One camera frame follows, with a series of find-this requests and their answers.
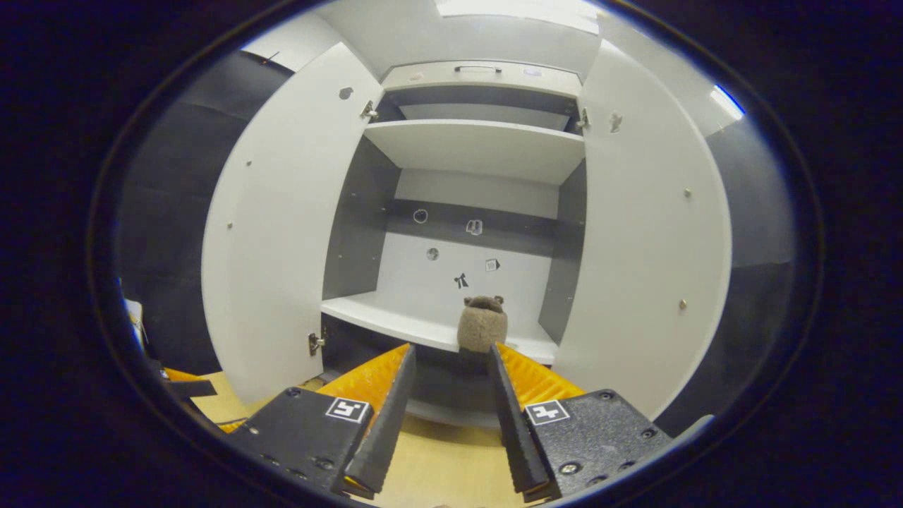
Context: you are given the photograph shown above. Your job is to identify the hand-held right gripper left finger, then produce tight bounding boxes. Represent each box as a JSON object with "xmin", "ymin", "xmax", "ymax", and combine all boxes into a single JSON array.
[{"xmin": 224, "ymin": 343, "xmax": 418, "ymax": 500}]

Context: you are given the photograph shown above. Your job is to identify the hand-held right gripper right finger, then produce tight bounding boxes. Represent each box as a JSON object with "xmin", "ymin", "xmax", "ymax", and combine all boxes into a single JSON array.
[{"xmin": 487, "ymin": 342, "xmax": 676, "ymax": 504}]

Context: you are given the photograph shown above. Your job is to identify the brown fuzzy shoe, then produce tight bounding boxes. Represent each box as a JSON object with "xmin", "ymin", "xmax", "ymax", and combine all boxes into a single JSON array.
[{"xmin": 456, "ymin": 295, "xmax": 509, "ymax": 354}]

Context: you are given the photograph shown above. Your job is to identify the white cabinet door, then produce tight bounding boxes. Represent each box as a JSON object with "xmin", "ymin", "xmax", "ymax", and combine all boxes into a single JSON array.
[
  {"xmin": 550, "ymin": 39, "xmax": 734, "ymax": 422},
  {"xmin": 201, "ymin": 41, "xmax": 385, "ymax": 404}
]

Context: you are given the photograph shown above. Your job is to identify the white and grey shoe cabinet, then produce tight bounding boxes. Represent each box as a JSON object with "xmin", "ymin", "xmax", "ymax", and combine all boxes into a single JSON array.
[{"xmin": 201, "ymin": 39, "xmax": 734, "ymax": 431}]

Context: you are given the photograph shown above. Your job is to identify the small ceiling light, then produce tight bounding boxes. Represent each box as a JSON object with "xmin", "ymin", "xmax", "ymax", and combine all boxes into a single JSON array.
[{"xmin": 709, "ymin": 85, "xmax": 746, "ymax": 121}]

